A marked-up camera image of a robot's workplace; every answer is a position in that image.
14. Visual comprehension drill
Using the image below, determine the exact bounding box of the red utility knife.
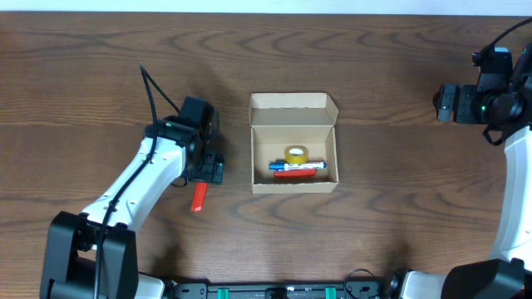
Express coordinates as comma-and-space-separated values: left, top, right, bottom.
191, 182, 209, 213

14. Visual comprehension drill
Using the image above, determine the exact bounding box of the blue marker pen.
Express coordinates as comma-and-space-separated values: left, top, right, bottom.
268, 161, 328, 171

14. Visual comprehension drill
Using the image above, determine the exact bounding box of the yellow tape roll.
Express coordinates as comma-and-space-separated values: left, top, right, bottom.
284, 145, 308, 164

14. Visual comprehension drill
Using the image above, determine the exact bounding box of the brown cardboard box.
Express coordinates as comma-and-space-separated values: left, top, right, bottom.
249, 93, 339, 194

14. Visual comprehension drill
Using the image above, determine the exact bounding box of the red stapler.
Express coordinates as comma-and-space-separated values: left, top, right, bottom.
273, 169, 318, 179

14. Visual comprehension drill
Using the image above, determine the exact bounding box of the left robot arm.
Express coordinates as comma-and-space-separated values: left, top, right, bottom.
39, 96, 225, 298

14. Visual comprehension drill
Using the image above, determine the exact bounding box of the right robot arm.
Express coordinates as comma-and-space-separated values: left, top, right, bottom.
387, 44, 531, 299

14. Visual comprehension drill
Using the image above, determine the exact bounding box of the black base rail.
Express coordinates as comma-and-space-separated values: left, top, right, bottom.
162, 268, 400, 299

